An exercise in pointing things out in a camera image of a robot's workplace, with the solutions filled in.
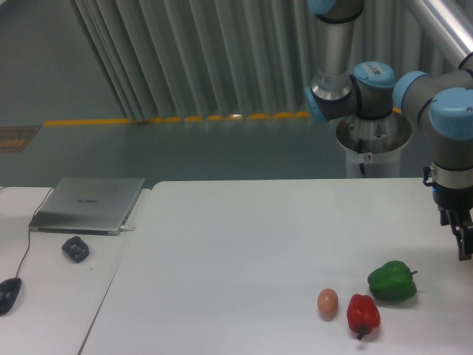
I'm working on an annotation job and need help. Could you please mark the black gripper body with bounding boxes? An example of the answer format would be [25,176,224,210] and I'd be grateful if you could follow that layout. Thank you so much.
[423,166,472,228]

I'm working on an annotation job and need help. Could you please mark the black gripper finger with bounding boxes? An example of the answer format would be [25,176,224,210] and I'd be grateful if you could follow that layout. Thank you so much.
[452,223,472,261]

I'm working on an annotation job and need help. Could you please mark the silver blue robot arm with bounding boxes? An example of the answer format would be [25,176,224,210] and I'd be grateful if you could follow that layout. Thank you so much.
[304,1,472,260]

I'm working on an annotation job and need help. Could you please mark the green bell pepper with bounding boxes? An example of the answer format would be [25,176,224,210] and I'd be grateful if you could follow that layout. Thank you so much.
[367,260,417,302]

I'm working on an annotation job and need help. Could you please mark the red bell pepper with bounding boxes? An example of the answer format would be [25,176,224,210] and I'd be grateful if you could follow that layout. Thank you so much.
[347,294,381,340]

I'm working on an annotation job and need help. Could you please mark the brown egg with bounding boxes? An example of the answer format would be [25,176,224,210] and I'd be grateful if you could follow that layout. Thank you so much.
[317,288,338,317]

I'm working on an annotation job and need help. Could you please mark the grey pleated curtain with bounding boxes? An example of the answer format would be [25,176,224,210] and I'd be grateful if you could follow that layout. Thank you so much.
[69,0,459,122]

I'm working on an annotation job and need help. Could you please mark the silver closed laptop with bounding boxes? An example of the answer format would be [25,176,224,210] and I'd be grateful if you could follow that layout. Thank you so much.
[29,177,145,235]

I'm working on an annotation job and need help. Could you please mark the black computer mouse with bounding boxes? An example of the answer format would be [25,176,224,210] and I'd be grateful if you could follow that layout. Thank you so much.
[0,277,22,317]

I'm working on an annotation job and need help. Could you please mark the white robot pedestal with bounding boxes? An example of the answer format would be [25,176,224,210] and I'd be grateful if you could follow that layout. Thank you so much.
[336,112,412,178]

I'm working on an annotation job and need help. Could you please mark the black mouse cable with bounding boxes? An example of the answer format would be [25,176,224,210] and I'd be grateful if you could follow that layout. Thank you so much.
[0,186,55,280]

